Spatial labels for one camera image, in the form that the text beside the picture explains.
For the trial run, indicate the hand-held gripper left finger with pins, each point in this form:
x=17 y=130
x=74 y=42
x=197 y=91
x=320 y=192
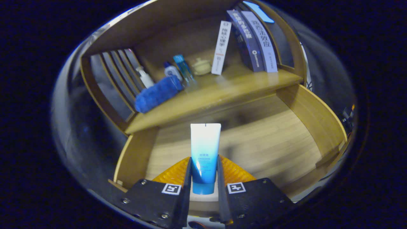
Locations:
x=186 y=206

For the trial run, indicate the wooden countertop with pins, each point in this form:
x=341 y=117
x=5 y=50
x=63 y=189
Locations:
x=216 y=92

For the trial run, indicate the black device with orange tip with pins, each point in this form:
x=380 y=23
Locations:
x=348 y=117

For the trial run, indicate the light purple book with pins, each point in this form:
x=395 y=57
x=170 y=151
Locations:
x=262 y=41

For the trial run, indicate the wooden cabinet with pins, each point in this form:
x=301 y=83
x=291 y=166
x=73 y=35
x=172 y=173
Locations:
x=178 y=35

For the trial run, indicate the clear blue bottle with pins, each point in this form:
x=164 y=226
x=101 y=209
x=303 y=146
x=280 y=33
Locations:
x=184 y=70

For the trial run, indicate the dark blue book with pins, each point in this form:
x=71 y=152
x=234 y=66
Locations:
x=246 y=41

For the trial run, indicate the white bottle with blue cap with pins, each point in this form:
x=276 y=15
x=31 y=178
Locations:
x=172 y=72

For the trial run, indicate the wooden drawer with black knob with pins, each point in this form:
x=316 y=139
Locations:
x=254 y=136

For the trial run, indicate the rolled blue towel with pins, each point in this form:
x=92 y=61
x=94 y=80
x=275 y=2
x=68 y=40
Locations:
x=155 y=94

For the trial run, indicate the beige lidded ceramic cup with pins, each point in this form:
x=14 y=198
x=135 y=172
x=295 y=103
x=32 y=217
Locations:
x=201 y=67

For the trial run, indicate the blue and white tube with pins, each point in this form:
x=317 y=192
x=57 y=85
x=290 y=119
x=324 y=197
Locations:
x=205 y=143

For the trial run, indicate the white book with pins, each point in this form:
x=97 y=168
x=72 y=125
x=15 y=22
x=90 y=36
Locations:
x=221 y=47

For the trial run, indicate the white pump bottle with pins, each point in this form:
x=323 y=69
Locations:
x=145 y=78

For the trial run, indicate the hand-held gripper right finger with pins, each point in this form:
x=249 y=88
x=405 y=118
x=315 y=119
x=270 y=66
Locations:
x=222 y=206

